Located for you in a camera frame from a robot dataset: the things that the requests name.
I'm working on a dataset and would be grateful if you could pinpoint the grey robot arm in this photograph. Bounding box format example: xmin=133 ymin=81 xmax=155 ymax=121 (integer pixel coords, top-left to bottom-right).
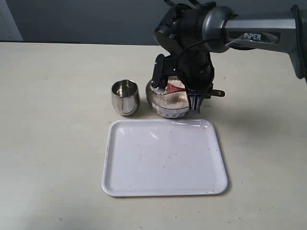
xmin=151 ymin=0 xmax=307 ymax=111

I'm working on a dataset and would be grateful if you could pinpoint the steel bowl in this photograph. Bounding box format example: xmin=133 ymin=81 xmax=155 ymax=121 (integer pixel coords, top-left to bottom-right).
xmin=145 ymin=77 xmax=189 ymax=119

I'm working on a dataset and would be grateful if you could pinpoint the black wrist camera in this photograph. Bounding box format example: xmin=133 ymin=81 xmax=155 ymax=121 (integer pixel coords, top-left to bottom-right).
xmin=151 ymin=54 xmax=177 ymax=95

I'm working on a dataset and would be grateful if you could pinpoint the white plastic tray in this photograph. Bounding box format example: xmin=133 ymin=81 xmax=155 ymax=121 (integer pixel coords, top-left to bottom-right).
xmin=101 ymin=119 xmax=228 ymax=197

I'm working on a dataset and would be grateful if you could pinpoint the red-brown wooden spoon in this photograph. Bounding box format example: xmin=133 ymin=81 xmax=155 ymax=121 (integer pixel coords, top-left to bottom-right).
xmin=164 ymin=83 xmax=185 ymax=94

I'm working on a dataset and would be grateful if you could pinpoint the steel cup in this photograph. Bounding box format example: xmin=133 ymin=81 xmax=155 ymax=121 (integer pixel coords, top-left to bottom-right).
xmin=111 ymin=80 xmax=140 ymax=116

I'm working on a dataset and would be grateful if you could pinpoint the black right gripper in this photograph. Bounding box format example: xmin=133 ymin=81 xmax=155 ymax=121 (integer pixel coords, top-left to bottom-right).
xmin=176 ymin=48 xmax=225 ymax=113

